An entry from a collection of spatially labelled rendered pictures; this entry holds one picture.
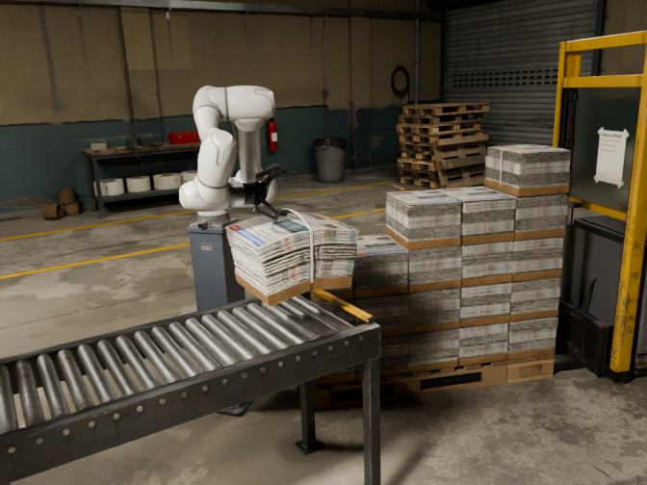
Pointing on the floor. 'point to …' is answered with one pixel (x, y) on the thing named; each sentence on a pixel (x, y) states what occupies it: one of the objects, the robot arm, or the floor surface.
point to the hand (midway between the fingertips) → (293, 191)
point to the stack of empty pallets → (437, 128)
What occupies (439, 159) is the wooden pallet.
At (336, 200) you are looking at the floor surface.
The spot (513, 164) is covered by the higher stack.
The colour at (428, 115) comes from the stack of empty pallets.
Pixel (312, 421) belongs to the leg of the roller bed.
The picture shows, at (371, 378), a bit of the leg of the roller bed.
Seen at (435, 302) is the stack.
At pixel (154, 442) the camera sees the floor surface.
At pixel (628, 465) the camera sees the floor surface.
